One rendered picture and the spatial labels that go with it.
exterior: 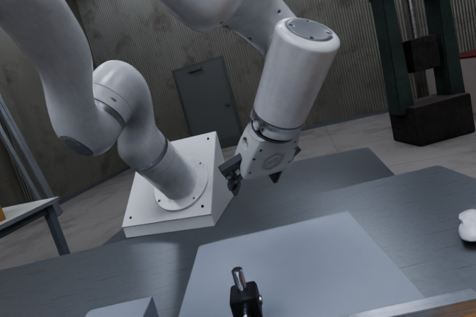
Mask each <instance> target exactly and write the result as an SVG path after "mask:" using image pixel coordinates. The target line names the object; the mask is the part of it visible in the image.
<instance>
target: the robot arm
mask: <svg viewBox="0 0 476 317"><path fill-rule="evenodd" d="M156 1H157V2H158V3H159V4H161V5H162V6H163V7H164V8H165V9H166V10H167V11H168V12H169V13H171V14H172V15H173V16H174V17H175V18H177V19H178V20H179V21H181V22H182V23H183V24H184V25H186V26H188V27H189V28H191V29H193V30H195V31H198V32H202V33H206V32H210V31H214V30H216V29H218V28H220V27H223V28H227V29H229V30H231V31H233V32H235V33H236V34H238V35H240V36H241V37H243V38H244V39H245V40H246V41H247V42H249V43H250V44H251V45H252V46H254V47H255V48H256V49H257V50H258V51H259V52H260V53H261V54H262V55H263V57H264V59H265V62H264V67H263V71H262V75H261V79H260V82H259V87H258V89H257V92H256V97H255V100H254V104H253V107H252V110H251V114H250V118H251V119H252V120H251V122H249V124H248V125H247V126H246V128H245V130H244V132H243V134H242V136H241V139H240V140H239V143H238V146H237V150H236V152H235V155H234V157H232V158H231V159H229V160H228V161H226V162H224V163H223V164H221V165H219V166H218V168H219V170H220V172H221V174H222V175H223V176H224V177H225V178H226V180H228V182H227V187H228V189H229V191H232V194H233V195H234V196H237V195H238V192H239V189H240V186H241V183H240V181H241V180H242V179H245V180H253V179H256V178H260V177H263V176H265V175H269V177H270V178H271V180H272V181H273V183H277V182H278V180H279V178H280V176H281V173H282V171H283V170H285V169H286V168H287V167H288V166H289V165H290V162H291V161H293V159H294V156H296V155H297V154H298V153H299V152H300V151H301V149H300V147H299V146H298V141H299V137H300V131H301V129H302V127H303V125H304V123H305V120H306V119H307V116H308V115H309V112H310V110H311V108H312V106H313V104H314V101H315V99H316V97H317V95H318V93H319V90H320V88H321V87H322V84H323V83H324V80H325V78H326V76H327V74H328V72H329V69H330V67H331V65H332V63H333V61H334V58H335V56H336V54H337V52H338V50H339V48H340V39H339V37H338V36H337V35H336V33H335V32H333V31H332V30H331V29H329V28H328V27H326V26H325V25H322V24H321V23H318V22H315V21H311V20H308V19H305V18H297V17H296V16H295V14H294V13H293V12H292V11H291V10H290V9H289V8H288V6H287V5H286V4H285V2H284V1H283V0H156ZM0 26H1V27H2V28H3V30H4V31H5V32H6V33H7V34H8V36H9V37H10V38H11V39H12V40H13V41H14V42H15V43H16V45H17V46H18V47H19V48H20V49H21V51H22V52H23V53H24V54H25V55H26V57H27V58H29V60H30V61H31V63H32V64H33V66H34V67H35V68H36V70H37V72H38V74H39V76H40V79H41V82H42V87H43V90H44V94H45V101H46V105H47V111H48V114H49V116H50V121H51V124H52V127H53V129H54V131H55V133H56V135H57V137H58V138H59V140H60V141H61V142H62V143H63V144H64V145H65V146H66V147H67V148H68V149H70V150H72V151H73V152H74V153H77V154H80V155H82V156H98V155H101V154H103V153H105V152H106V151H107V150H109V149H110V148H111V147H112V145H114V143H115V142H116V140H118V141H117V146H118V154H119V156H120V157H121V159H122V160H123V161H124V162H125V163H126V164H127V165H129V167H131V168H132V169H133V170H134V171H136V172H137V173H139V174H140V175H141V176H142V177H143V178H144V179H145V180H147V181H148V182H149V183H151V184H152V185H153V186H154V198H155V201H156V203H157V204H158V205H159V206H160V207H161V208H162V209H165V210H166V211H170V212H178V211H181V210H184V209H187V208H189V207H190V206H192V205H193V204H195V203H196V202H197V201H198V200H199V199H200V197H201V196H202V195H203V193H204V192H205V189H206V187H207V185H208V180H209V173H208V168H207V166H206V165H205V164H204V163H203V162H202V161H201V160H200V159H199V158H196V157H193V156H185V157H183V156H182V155H181V154H180V153H179V151H178V150H177V149H176V148H175V147H174V146H173V145H172V144H171V142H170V141H169V140H168V139H167V138H166V137H165V136H164V135H163V134H162V133H161V132H160V131H159V129H158V128H157V126H156V124H155V120H154V110H153V105H152V97H151V94H150V91H149V87H148V85H147V82H146V81H145V79H144V77H143V76H142V75H141V73H140V72H139V71H138V70H136V68H134V67H133V66H132V65H130V64H128V63H126V62H122V61H119V60H110V61H107V62H104V63H102V64H101V65H99V66H98V67H97V68H96V69H95V70H94V71H93V60H92V56H91V50H90V47H89V43H88V41H87V39H86V36H85V34H84V31H83V30H82V29H81V26H80V25H79V23H78V21H77V19H76V18H75V16H74V14H73V13H72V10H71V9H70V7H69V6H68V4H67V2H66V1H65V0H0ZM237 169H239V171H240V174H239V175H237V174H236V173H235V171H236V170H237Z"/></svg>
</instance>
